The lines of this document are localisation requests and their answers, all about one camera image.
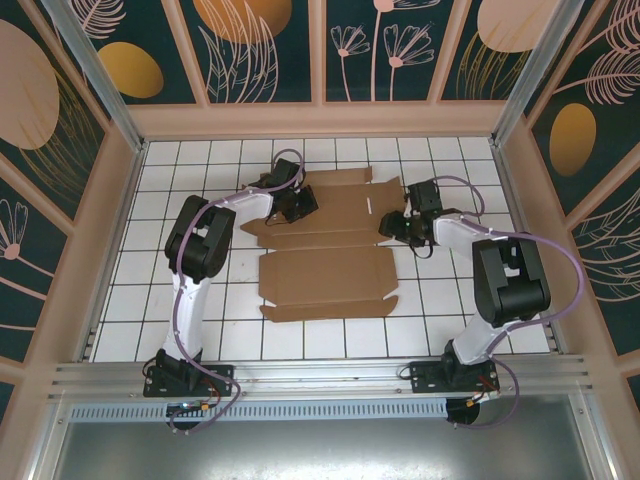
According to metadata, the brown cardboard paper box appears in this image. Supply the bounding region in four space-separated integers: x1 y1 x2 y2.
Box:
239 167 404 325

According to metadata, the grey metal sheet panel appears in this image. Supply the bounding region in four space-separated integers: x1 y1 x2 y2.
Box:
49 418 591 480

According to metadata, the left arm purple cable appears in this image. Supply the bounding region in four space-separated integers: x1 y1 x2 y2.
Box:
169 148 307 435

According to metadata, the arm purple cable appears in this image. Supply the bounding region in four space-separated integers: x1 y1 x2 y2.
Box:
427 175 586 431
169 148 307 435

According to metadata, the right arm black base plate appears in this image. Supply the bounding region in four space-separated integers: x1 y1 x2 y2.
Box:
408 360 500 396

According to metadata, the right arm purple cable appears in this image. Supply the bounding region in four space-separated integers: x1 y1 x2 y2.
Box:
427 175 586 431

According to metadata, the long aluminium base rail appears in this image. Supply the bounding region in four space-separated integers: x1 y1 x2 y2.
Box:
49 354 594 401

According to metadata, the orange connector with wires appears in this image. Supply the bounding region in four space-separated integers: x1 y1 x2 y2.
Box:
462 387 501 409

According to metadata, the aluminium corner post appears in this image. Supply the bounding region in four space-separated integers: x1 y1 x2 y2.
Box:
42 0 149 154
489 0 564 146

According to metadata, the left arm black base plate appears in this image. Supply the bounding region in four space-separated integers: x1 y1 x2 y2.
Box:
143 363 236 399

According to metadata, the grey slotted cable duct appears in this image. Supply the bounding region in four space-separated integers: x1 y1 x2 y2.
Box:
69 398 450 422

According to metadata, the small circuit board with wires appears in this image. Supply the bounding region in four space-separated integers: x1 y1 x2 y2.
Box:
165 398 224 419

